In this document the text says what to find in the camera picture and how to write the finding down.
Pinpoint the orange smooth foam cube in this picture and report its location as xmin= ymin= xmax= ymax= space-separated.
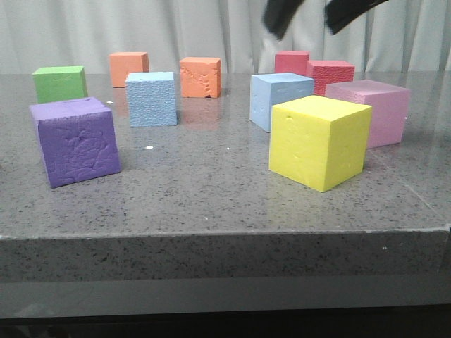
xmin=109 ymin=52 xmax=149 ymax=88

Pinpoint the light blue textured foam cube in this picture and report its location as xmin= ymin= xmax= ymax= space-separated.
xmin=125 ymin=72 xmax=178 ymax=127

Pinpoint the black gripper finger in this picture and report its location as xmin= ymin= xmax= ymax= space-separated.
xmin=325 ymin=0 xmax=387 ymax=35
xmin=262 ymin=0 xmax=304 ymax=40

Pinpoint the green foam cube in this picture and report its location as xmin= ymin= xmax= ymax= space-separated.
xmin=32 ymin=66 xmax=88 ymax=104

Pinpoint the red smooth foam cube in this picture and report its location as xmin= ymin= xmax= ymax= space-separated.
xmin=274 ymin=51 xmax=310 ymax=75

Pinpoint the grey curtain backdrop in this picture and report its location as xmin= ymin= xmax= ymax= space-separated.
xmin=1 ymin=1 xmax=450 ymax=74

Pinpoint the pink foam cube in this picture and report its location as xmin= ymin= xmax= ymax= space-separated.
xmin=325 ymin=80 xmax=411 ymax=149

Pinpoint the orange chipped foam cube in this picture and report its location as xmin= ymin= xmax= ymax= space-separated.
xmin=180 ymin=57 xmax=222 ymax=98

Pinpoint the red textured foam cube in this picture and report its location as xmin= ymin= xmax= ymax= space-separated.
xmin=306 ymin=60 xmax=355 ymax=96

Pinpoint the light blue smooth foam cube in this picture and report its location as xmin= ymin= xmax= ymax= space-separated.
xmin=249 ymin=73 xmax=314 ymax=132

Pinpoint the yellow foam cube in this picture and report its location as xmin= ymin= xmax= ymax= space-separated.
xmin=269 ymin=95 xmax=372 ymax=192

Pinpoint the purple foam cube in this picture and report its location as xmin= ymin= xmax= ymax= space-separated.
xmin=30 ymin=97 xmax=121 ymax=188

